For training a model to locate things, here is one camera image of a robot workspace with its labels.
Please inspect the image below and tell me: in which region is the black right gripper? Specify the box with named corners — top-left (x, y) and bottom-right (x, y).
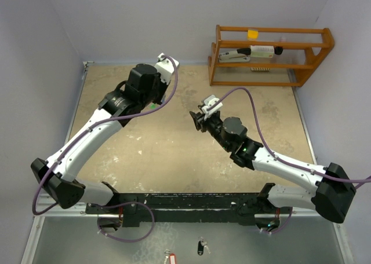
top-left (190, 111), bottom-right (232, 151)

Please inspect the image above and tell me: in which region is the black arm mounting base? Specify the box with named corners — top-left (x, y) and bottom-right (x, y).
top-left (86, 183), bottom-right (291, 228)

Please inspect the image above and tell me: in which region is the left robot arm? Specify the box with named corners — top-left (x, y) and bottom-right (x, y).
top-left (31, 59), bottom-right (179, 213)

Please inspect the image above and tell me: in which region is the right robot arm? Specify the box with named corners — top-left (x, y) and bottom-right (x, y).
top-left (190, 108), bottom-right (356, 223)

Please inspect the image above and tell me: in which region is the wooden three-tier shelf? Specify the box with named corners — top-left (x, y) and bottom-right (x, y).
top-left (208, 25), bottom-right (335, 87)

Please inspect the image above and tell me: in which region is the grey black stapler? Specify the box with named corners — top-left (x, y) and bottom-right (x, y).
top-left (218, 47), bottom-right (251, 63)

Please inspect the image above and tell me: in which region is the white green staple box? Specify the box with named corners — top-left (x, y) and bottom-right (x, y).
top-left (250, 45), bottom-right (274, 58)

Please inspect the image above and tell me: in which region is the yellow tape measure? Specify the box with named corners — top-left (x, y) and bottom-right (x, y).
top-left (247, 30), bottom-right (259, 41)

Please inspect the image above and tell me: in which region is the black red stamp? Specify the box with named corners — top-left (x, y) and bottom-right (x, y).
top-left (274, 46), bottom-right (283, 55)

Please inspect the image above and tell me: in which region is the black tag key bunch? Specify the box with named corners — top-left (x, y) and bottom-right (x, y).
top-left (197, 237), bottom-right (211, 256)

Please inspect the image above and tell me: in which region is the red tag key bunch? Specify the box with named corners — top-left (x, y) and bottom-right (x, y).
top-left (163, 250), bottom-right (176, 264)

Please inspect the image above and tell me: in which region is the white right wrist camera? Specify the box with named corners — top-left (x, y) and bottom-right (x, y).
top-left (202, 95), bottom-right (223, 120)

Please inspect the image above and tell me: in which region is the metal corner bracket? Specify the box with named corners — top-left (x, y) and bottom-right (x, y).
top-left (83, 61), bottom-right (94, 72)

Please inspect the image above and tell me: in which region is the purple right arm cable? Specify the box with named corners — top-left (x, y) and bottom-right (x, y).
top-left (206, 86), bottom-right (371, 190)

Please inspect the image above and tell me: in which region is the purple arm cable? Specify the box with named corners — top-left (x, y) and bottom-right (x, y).
top-left (31, 55), bottom-right (179, 216)
top-left (206, 86), bottom-right (371, 190)

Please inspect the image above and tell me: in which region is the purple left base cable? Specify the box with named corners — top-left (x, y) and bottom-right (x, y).
top-left (96, 200), bottom-right (156, 243)

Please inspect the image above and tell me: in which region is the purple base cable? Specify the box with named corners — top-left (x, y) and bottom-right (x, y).
top-left (259, 206), bottom-right (293, 236)
top-left (96, 200), bottom-right (156, 243)

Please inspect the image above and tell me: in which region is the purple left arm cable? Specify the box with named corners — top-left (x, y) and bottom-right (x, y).
top-left (31, 55), bottom-right (179, 216)

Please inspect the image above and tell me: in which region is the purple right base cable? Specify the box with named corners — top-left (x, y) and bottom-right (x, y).
top-left (259, 206), bottom-right (293, 236)

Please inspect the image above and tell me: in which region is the aluminium extrusion rail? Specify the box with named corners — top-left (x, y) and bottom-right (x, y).
top-left (31, 188), bottom-right (88, 217)

